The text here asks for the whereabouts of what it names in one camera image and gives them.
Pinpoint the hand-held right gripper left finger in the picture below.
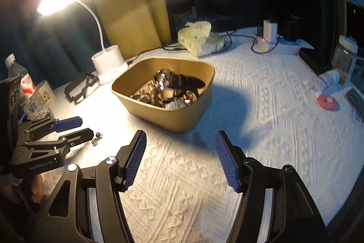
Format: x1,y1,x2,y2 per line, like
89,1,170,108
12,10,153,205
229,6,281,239
34,130,147,243

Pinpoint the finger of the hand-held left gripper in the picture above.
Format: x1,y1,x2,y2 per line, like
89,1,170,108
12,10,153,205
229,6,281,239
18,116,83,140
25,128,94,155

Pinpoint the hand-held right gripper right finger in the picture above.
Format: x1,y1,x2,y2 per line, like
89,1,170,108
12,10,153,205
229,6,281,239
215,130,327,243

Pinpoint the tan rectangular box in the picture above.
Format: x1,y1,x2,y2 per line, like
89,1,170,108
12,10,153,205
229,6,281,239
111,56,216,133

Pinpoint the gold bead bracelet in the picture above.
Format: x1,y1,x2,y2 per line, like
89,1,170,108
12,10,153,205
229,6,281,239
180,91,200,105

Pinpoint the beige strap wristwatch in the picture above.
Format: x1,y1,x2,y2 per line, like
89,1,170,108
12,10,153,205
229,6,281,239
158,89,175,100

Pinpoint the silver round wristwatch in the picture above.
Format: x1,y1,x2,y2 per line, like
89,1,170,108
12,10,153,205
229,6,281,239
154,69,172,90

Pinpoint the person's left hand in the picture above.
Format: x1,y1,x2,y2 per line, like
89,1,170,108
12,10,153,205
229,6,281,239
0,173,44,204

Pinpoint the white cartoon mug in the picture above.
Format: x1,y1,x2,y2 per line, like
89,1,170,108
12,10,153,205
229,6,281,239
36,80,56,110

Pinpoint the white textured tablecloth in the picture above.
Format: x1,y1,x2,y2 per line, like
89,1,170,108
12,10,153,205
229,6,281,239
17,27,364,243

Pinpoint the clear plastic water bottle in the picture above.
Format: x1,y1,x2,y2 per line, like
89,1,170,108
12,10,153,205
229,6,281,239
5,54,56,122

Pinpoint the dark blue curtain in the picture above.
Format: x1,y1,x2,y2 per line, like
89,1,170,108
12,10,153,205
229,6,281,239
0,0,112,90

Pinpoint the red round disc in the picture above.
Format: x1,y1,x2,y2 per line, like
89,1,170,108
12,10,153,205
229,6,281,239
317,95,339,111

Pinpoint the green tissue pack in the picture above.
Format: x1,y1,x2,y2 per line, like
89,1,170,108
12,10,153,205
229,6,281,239
178,21,225,57

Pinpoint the white power strip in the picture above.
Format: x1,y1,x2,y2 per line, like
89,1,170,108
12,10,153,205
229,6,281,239
253,32,315,54

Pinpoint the white tube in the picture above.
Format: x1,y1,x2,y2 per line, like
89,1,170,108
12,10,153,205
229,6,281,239
308,69,341,96

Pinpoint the black flat box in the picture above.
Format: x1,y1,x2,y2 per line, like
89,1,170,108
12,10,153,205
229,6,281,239
298,48,339,75

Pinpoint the white charger plug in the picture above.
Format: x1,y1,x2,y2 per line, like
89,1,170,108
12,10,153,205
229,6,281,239
263,19,278,43

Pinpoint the dark remote control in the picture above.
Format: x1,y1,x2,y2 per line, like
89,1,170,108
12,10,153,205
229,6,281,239
345,88,364,116

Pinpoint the black charger plug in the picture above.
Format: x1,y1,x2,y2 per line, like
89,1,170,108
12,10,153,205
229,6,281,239
281,10,298,42

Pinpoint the clear jar white lid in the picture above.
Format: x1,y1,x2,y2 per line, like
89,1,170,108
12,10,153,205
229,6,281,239
333,35,358,85

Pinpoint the black strap frame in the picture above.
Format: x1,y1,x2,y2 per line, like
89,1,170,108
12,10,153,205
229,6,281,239
64,71,99,104

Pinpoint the black power cable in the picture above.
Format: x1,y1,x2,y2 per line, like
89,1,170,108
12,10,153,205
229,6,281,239
163,30,258,51

